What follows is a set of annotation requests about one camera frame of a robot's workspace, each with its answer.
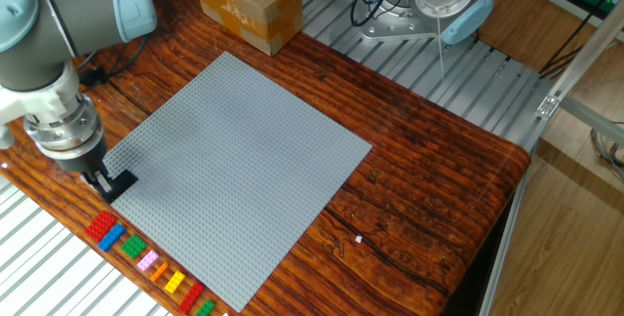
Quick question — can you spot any silver corner bracket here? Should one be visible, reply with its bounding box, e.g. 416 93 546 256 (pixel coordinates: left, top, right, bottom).
534 94 562 121

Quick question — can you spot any thin orange Lego brick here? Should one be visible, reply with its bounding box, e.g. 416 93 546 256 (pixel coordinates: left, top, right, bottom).
149 261 170 284

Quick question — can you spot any pink Lego brick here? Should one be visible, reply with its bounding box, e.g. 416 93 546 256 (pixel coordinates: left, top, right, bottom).
136 249 161 273

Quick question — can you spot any black Lego plate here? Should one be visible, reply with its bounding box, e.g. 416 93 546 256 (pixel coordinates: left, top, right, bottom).
99 168 139 205

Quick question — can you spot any yellow Lego brick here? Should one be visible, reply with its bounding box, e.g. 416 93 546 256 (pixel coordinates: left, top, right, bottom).
163 270 187 295

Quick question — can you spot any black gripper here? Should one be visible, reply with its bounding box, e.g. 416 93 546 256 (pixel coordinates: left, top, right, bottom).
53 138 119 200

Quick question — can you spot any blue Lego plate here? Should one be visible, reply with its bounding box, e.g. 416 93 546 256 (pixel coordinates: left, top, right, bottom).
97 222 127 253

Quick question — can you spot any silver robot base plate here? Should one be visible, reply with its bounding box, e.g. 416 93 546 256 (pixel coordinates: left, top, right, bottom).
358 0 452 43

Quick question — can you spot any grey Lego baseplate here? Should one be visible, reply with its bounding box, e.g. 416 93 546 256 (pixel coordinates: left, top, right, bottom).
101 52 373 313

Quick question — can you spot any grey aluminium frame beam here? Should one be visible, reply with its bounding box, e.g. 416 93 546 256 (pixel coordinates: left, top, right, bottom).
559 96 624 147

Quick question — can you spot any taped cardboard box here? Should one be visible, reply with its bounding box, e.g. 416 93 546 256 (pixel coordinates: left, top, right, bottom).
191 0 304 58

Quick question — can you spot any small green Lego brick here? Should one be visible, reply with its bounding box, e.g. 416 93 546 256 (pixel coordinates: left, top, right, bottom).
194 298 216 316

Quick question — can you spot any grey cable coil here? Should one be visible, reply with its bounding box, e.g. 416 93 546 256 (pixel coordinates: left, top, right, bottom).
589 120 624 183

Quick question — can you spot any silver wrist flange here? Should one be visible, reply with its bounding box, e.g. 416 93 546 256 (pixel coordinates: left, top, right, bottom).
22 95 106 161

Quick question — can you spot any long red Lego plate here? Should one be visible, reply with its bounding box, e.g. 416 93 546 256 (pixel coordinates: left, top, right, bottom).
176 282 206 315

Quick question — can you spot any black floor cable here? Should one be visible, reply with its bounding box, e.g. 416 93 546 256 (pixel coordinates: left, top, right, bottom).
538 11 608 79

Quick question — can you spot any black gripper cable bundle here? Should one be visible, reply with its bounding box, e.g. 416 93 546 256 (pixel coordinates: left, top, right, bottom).
75 32 150 89

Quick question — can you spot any slanted metal frame beam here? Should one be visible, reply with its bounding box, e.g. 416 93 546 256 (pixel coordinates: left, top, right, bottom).
534 0 624 121

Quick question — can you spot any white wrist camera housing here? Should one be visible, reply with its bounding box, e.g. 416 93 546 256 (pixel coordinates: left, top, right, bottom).
0 59 82 150

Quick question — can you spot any green square Lego plate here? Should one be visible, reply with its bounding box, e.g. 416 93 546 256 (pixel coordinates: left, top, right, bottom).
119 233 148 260

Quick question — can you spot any wide red Lego plate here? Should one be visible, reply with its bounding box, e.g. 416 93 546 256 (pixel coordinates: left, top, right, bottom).
84 210 119 244

